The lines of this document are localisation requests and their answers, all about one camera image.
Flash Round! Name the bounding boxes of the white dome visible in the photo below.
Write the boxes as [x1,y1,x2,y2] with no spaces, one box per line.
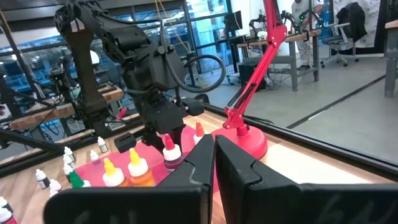
[89,49,101,66]

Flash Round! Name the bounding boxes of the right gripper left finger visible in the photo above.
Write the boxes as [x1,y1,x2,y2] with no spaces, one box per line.
[42,134,216,224]

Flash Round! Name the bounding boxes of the pink translucent plastic bin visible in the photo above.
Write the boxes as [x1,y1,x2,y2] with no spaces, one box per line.
[74,124,218,194]

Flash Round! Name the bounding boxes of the wooden bench black frame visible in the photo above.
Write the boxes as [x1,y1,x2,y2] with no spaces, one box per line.
[9,83,125,131]

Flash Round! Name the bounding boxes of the gray office chair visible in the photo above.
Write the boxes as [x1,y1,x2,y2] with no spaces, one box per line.
[320,21,361,68]

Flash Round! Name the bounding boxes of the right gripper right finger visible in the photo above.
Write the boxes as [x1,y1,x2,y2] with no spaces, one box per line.
[215,134,398,224]

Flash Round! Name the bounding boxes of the large bottle yellow cap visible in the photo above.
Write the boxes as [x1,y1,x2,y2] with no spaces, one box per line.
[101,157,129,188]
[127,147,155,187]

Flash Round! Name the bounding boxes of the small white-capped dropper bottle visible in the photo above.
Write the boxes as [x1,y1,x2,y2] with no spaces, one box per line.
[0,196,14,214]
[63,146,76,161]
[34,169,50,190]
[62,154,74,169]
[0,207,20,224]
[89,149,101,165]
[96,136,109,154]
[62,164,74,184]
[48,178,63,198]

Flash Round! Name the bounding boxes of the black metal table frame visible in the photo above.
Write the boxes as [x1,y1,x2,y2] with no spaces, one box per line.
[0,93,398,181]

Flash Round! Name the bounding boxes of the black left camera cable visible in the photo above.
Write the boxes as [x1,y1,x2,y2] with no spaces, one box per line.
[160,17,227,94]

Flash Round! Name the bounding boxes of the red desk lamp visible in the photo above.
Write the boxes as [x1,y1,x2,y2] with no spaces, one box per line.
[210,0,289,160]

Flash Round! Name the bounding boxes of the large bottle green cap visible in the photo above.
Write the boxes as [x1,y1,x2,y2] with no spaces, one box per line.
[68,170,93,189]

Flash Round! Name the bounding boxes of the black jacket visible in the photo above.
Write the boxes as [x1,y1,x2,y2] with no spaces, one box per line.
[335,2,368,44]

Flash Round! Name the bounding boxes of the black computer tower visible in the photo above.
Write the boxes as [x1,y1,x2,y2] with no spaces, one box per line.
[238,60,267,93]

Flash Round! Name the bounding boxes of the black monitor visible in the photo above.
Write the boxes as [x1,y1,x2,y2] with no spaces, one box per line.
[223,10,244,32]

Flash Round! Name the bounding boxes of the person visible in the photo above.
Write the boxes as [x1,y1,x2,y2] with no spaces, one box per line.
[291,0,323,69]

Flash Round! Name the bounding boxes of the large bottle dark red cap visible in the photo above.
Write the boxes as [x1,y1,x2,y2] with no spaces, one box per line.
[161,133,186,175]

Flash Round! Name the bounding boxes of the wooden workbench gray legs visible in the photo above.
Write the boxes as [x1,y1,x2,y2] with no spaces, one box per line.
[236,28,323,91]

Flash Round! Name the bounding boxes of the large bottle orange-red cap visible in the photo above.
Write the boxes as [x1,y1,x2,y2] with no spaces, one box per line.
[192,121,206,146]

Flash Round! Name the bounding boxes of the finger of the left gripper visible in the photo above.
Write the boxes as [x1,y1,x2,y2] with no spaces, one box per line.
[113,130,164,154]
[174,98,205,147]

